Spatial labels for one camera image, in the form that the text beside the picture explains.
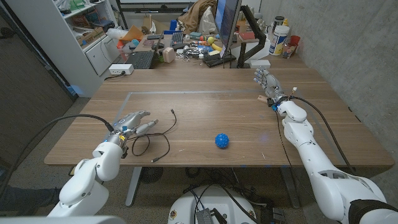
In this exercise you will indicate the black mechanical keyboard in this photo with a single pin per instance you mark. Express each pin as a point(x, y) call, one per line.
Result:
point(177, 39)

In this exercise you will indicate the yellow ball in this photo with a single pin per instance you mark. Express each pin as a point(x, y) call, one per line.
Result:
point(211, 40)

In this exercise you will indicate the black laptop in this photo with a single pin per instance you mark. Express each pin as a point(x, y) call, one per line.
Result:
point(141, 59)

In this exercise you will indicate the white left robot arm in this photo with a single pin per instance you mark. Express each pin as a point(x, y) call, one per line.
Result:
point(90, 180)

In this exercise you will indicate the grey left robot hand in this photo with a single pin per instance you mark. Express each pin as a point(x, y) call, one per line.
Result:
point(129, 126)

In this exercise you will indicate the white shelf unit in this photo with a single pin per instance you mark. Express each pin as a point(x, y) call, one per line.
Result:
point(46, 40)

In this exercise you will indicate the flat black keyboard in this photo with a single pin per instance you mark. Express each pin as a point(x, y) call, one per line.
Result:
point(219, 60)

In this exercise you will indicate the light wooden block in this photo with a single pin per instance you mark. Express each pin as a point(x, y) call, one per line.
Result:
point(262, 99)

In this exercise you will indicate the white power strip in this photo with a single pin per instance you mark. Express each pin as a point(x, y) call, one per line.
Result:
point(120, 69)

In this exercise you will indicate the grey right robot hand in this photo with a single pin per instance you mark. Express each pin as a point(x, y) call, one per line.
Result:
point(270, 87)

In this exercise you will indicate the red cup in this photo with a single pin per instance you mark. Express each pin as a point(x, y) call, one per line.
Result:
point(295, 40)

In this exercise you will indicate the computer monitor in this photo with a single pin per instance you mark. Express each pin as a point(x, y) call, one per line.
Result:
point(227, 21)

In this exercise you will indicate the small white box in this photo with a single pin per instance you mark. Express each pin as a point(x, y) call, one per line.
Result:
point(260, 63)

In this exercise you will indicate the yellow sticky pad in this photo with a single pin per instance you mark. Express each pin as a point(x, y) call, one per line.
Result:
point(72, 170)

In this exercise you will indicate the white canister blue label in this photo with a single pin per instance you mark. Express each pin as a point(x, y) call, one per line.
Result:
point(279, 40)

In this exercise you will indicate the cardboard box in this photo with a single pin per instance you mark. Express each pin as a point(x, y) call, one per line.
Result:
point(90, 36)

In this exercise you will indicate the beige rounded speaker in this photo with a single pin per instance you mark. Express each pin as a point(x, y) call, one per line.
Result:
point(169, 54)

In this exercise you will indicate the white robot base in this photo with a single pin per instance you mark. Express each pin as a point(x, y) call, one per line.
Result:
point(186, 208)

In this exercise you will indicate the yellow banana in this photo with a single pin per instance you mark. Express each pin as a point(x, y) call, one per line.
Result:
point(216, 47)

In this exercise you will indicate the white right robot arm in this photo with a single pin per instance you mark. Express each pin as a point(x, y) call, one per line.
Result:
point(323, 174)

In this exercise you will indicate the black round floor fan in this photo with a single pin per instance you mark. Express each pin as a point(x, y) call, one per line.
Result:
point(151, 175)

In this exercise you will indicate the blue spiky ball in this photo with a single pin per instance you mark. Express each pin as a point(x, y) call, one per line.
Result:
point(222, 140)

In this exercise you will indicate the orange paper folder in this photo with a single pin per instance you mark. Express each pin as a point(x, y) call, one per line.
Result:
point(133, 33)

